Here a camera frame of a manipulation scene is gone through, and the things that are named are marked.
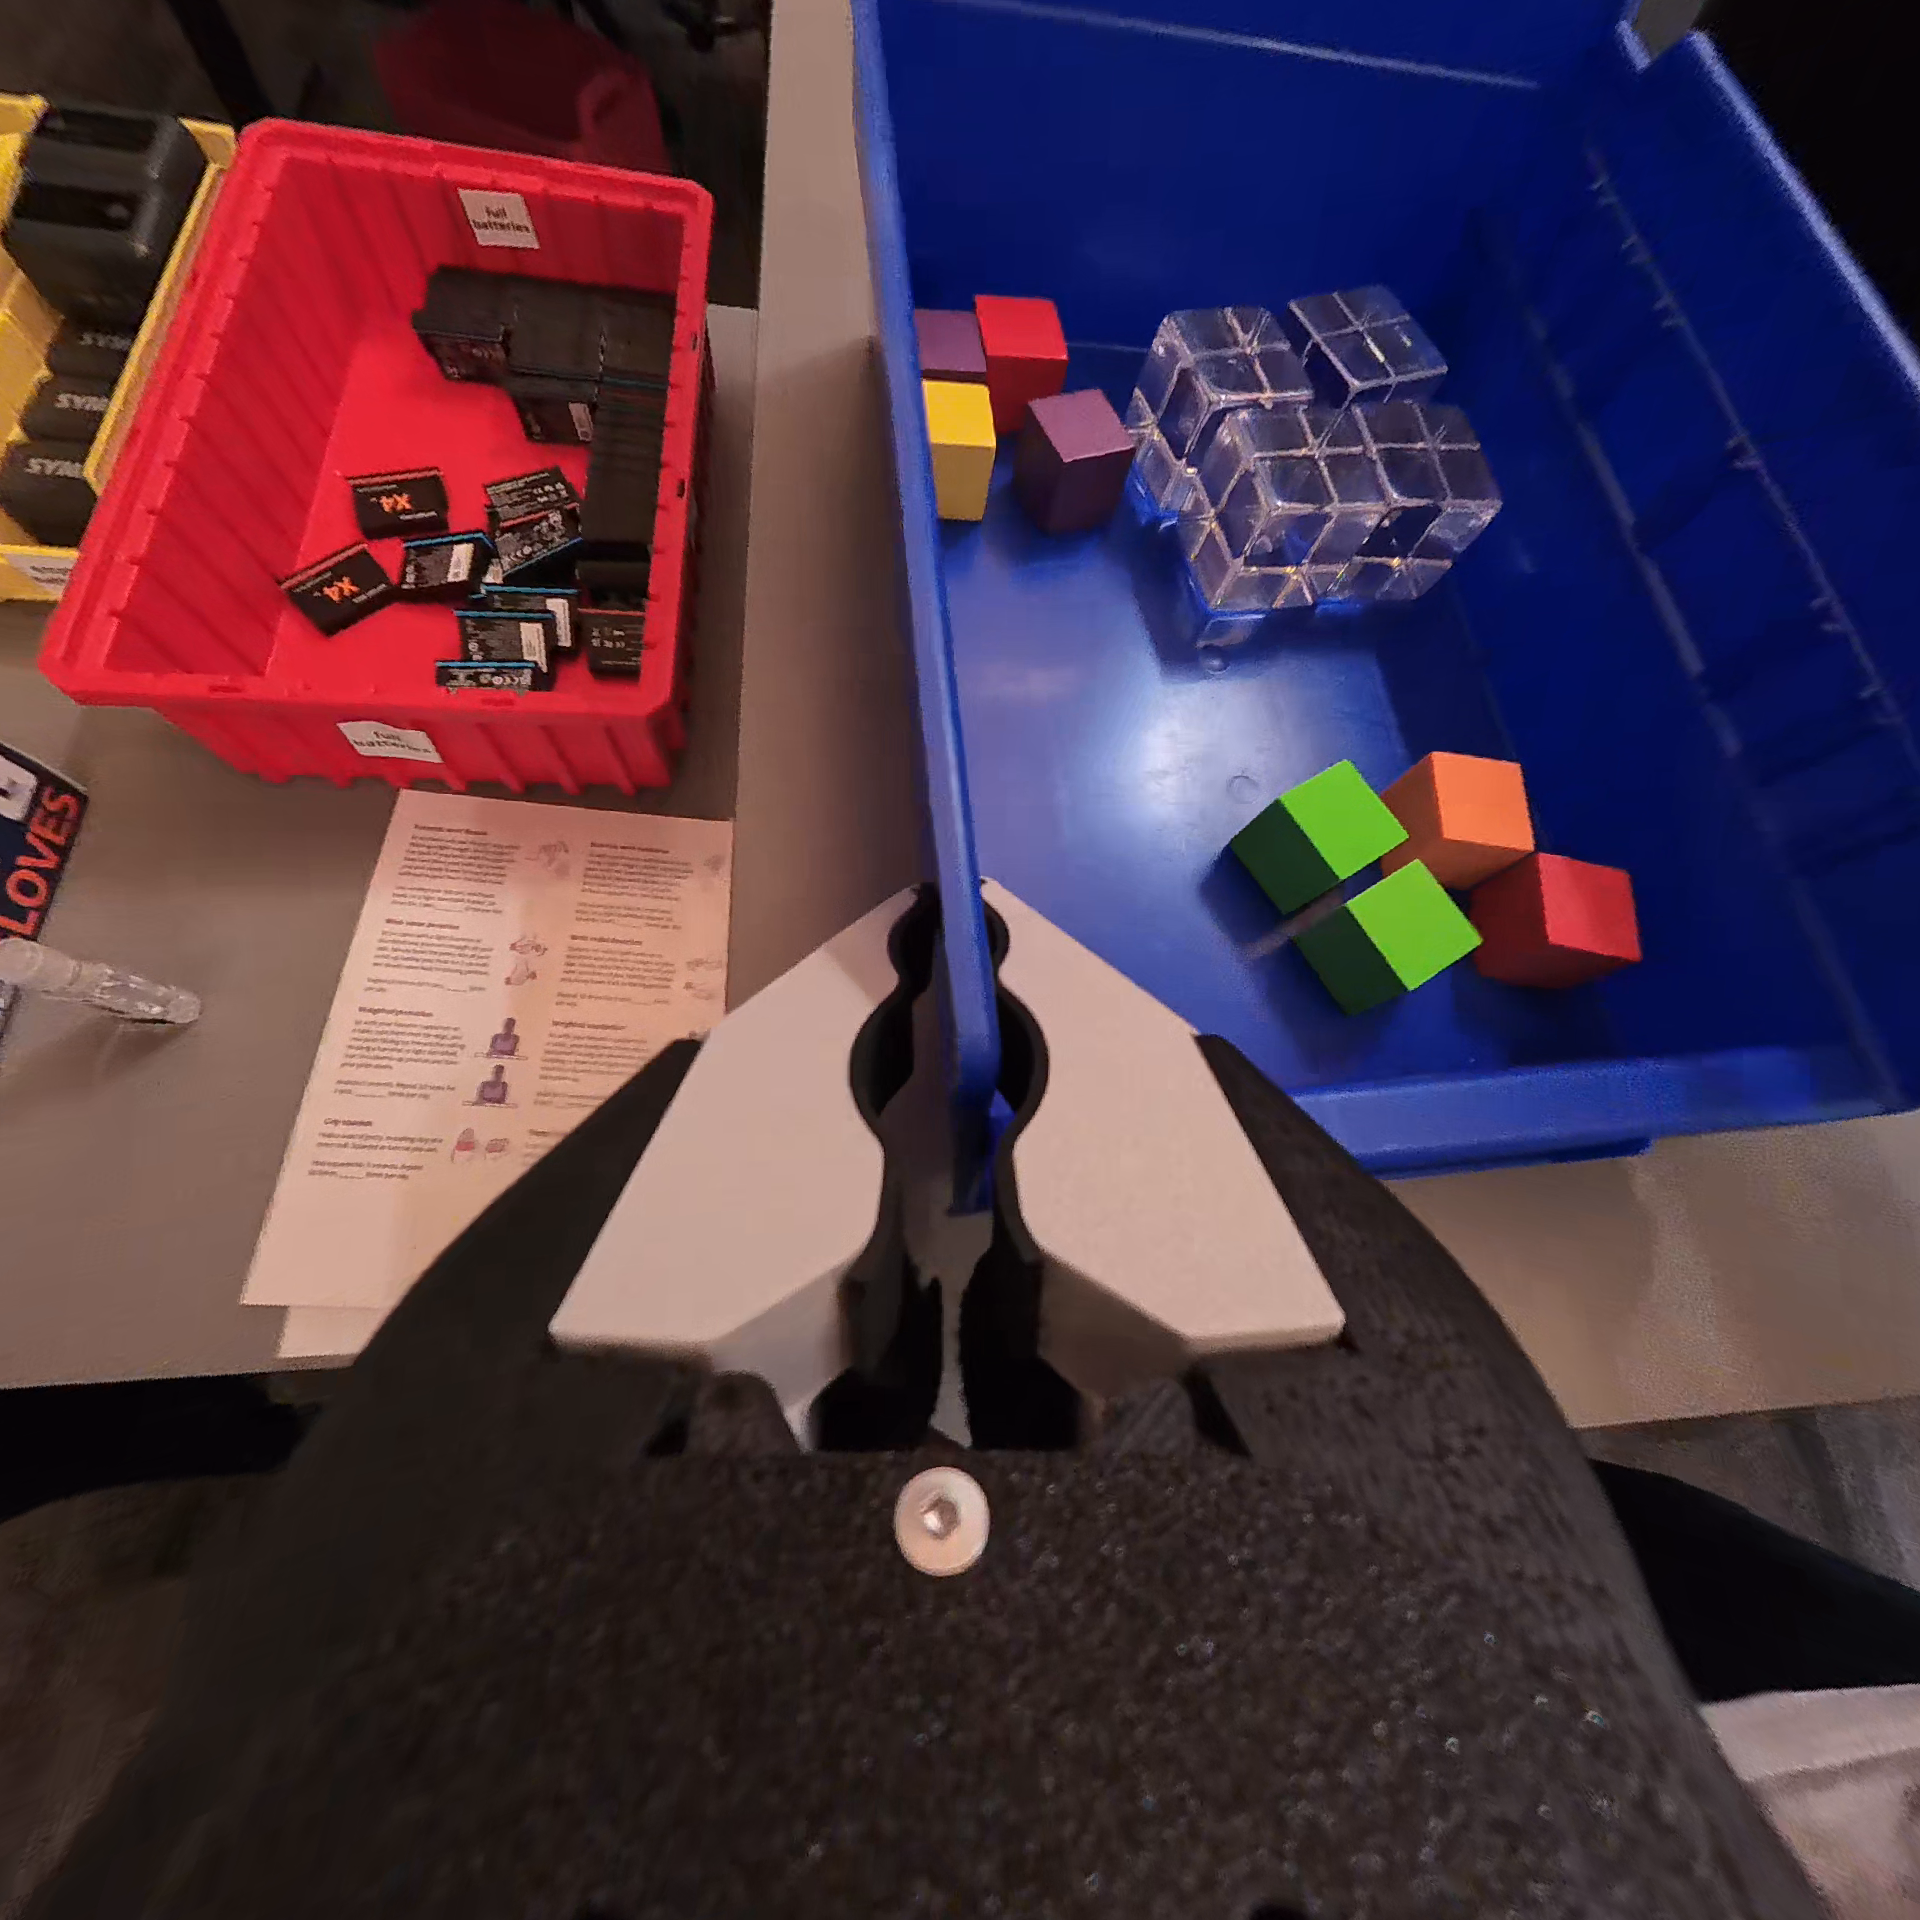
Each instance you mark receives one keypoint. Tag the printed paper sheet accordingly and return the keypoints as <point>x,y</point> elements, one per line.
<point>493,1049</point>

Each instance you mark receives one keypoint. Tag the pile of black batteries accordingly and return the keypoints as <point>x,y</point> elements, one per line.
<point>602,405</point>

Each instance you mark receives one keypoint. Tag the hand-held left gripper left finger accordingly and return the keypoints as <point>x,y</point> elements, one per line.
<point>736,1186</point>

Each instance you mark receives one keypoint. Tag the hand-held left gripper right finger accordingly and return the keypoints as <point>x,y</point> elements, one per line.
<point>1169,1186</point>

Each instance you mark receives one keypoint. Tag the orange wooden cube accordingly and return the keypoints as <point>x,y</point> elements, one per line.
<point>1463,810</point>

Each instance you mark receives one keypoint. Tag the yellow plastic bin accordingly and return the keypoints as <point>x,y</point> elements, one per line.
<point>135,390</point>

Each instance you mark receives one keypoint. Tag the small purple wooden cube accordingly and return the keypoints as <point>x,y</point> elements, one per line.
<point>948,343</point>

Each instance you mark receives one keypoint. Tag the person's white shirt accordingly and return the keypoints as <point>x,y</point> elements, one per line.
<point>1829,1816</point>

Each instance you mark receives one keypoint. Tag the clear plastic piece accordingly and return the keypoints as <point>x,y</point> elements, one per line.
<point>104,993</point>

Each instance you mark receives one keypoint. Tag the red plastic bin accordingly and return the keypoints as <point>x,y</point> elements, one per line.
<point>300,375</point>

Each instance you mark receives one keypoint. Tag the yellow wooden cube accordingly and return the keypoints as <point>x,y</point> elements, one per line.
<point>960,442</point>

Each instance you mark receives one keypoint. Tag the clear acrylic cube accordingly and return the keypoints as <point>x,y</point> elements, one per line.
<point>1366,342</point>
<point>1274,481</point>
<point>1216,375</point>
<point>1425,495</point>

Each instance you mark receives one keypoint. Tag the person's dark pants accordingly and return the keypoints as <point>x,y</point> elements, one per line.
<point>1755,1591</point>

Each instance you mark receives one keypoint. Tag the row of black devices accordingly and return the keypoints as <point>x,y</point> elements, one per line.
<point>90,226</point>

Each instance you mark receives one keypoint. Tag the blue plastic bin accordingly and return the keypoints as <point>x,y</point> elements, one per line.
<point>1111,719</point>

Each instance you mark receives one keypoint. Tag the red wooden cube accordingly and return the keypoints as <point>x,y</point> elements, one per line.
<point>1552,917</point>
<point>1028,353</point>

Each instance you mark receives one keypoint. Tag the green wooden cube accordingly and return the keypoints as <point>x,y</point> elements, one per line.
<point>1320,834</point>
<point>1388,938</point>

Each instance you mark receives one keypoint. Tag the dark printed card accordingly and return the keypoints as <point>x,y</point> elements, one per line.
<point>36,855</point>

